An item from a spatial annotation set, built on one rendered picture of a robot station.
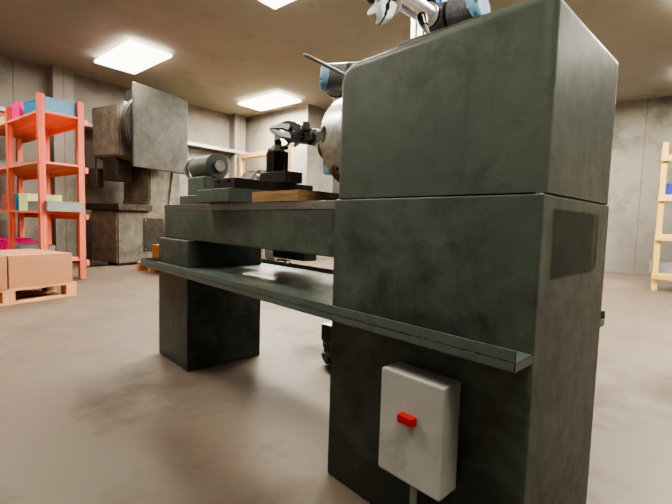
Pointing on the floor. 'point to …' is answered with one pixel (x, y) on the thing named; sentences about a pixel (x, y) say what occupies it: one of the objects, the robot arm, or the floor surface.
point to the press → (136, 171)
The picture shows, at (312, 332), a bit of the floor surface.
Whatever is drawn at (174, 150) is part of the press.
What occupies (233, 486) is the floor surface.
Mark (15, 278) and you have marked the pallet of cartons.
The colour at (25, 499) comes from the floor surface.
